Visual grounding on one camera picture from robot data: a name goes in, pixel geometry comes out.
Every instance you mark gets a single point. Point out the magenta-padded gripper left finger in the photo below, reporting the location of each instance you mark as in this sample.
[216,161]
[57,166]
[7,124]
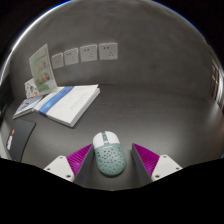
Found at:
[60,166]

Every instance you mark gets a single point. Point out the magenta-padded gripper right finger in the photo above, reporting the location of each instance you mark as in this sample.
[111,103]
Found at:
[168,165]

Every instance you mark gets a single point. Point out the white and green computer mouse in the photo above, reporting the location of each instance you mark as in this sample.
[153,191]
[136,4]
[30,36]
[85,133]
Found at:
[109,158]

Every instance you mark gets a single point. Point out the white book with blue band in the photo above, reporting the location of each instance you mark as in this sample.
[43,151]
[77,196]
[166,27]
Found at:
[71,104]

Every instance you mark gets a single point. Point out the thin grey booklet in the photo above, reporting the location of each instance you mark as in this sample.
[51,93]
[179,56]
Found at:
[27,106]

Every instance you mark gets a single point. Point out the small white colourful card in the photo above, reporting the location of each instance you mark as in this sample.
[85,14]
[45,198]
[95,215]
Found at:
[30,88]

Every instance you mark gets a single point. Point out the dark-framed glass partition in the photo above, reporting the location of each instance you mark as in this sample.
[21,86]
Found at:
[217,86]

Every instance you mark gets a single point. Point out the green printed leaflet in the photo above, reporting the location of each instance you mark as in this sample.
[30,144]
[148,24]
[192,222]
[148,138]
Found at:
[41,70]

